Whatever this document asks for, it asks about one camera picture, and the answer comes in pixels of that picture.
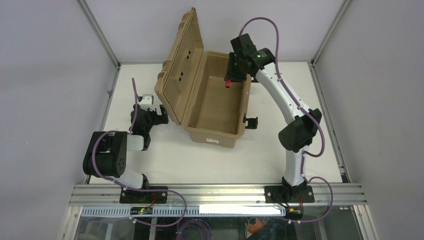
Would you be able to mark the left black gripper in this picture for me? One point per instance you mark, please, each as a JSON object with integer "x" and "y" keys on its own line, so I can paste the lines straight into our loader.
{"x": 154, "y": 117}

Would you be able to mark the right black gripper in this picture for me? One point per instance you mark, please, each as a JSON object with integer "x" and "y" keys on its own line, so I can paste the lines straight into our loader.
{"x": 234, "y": 72}

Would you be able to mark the red handled screwdriver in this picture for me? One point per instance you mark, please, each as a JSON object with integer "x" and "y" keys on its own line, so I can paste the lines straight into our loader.
{"x": 228, "y": 83}

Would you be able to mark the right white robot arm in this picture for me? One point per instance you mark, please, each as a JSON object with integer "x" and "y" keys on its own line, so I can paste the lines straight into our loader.
{"x": 302, "y": 122}

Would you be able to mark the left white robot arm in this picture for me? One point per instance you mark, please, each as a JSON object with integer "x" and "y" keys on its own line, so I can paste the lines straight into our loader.
{"x": 106, "y": 154}

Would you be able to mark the tan plastic storage bin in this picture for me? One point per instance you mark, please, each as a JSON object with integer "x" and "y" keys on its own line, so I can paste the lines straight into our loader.
{"x": 191, "y": 87}

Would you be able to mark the orange object under table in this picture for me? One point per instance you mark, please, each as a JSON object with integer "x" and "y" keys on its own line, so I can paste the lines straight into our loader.
{"x": 254, "y": 224}

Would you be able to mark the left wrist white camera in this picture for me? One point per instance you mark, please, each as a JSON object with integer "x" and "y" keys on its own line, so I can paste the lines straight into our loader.
{"x": 146, "y": 101}

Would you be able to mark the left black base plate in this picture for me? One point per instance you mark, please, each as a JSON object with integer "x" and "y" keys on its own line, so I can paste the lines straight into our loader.
{"x": 158, "y": 195}

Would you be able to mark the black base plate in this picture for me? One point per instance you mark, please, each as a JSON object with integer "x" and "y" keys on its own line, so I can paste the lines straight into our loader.
{"x": 158, "y": 195}
{"x": 288, "y": 194}

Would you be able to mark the aluminium mounting rail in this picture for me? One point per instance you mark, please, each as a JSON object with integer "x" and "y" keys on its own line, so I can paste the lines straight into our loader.
{"x": 343, "y": 194}

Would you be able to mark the white slotted cable duct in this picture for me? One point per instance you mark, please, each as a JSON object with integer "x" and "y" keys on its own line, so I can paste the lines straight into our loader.
{"x": 206, "y": 210}

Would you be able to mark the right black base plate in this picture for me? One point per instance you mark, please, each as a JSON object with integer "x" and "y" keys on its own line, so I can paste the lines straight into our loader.
{"x": 288, "y": 194}

